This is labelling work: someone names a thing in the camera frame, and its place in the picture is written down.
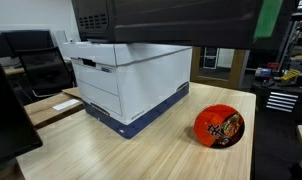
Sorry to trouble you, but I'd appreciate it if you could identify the red instant noodle bowl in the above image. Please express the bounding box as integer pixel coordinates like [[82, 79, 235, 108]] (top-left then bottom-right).
[[193, 103, 246, 150]]

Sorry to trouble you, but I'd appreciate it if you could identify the yellow power tool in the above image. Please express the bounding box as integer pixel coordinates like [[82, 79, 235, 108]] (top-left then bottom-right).
[[280, 68, 302, 83]]

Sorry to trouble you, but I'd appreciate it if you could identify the white blue cardboard storage box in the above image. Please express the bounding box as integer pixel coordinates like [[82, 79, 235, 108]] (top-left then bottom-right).
[[62, 41, 194, 140]]

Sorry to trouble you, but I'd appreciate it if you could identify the large black monitor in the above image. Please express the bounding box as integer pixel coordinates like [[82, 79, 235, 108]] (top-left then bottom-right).
[[0, 49, 44, 168]]

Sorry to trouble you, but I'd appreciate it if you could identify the black mesh office chair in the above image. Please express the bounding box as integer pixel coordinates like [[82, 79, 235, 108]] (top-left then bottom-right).
[[14, 46, 76, 98]]

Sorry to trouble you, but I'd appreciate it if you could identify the wooden framed glass door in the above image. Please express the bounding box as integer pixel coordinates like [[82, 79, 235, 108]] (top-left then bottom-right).
[[190, 46, 251, 90]]

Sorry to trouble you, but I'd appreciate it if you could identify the flat brown cardboard box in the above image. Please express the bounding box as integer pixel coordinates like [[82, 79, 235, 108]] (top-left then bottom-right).
[[24, 87, 85, 130]]

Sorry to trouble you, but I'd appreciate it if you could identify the small blue box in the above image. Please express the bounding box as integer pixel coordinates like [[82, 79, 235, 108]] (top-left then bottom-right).
[[255, 67, 273, 78]]

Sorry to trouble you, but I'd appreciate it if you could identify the green tape strip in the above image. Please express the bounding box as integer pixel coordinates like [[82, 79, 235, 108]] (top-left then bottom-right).
[[253, 0, 285, 40]]

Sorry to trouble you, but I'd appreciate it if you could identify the small red item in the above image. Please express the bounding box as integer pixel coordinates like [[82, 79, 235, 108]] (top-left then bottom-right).
[[266, 61, 281, 71]]

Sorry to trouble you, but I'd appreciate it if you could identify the black cabinet with white stripes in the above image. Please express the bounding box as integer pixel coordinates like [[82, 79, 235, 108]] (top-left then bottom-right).
[[252, 81, 302, 123]]

